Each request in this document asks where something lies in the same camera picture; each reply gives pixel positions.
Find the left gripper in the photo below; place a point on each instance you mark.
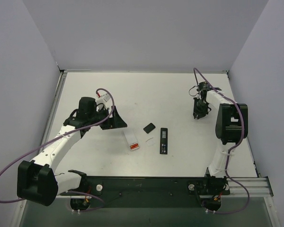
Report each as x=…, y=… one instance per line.
x=109, y=120

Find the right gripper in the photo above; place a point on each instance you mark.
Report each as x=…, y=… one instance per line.
x=199, y=111

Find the black battery cover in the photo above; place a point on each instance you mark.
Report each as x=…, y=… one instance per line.
x=150, y=127

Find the black remote control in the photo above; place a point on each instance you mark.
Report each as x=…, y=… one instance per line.
x=164, y=141

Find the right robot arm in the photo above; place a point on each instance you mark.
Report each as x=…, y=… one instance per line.
x=231, y=124

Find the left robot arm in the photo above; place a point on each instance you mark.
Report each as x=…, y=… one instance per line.
x=73, y=129

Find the upper red battery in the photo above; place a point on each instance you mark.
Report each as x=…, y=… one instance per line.
x=134, y=146

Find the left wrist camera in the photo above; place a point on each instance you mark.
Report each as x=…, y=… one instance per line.
x=103, y=99

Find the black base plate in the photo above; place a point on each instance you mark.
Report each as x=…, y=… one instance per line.
x=177, y=199

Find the aluminium frame rail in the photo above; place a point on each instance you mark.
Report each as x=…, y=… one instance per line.
x=144, y=186

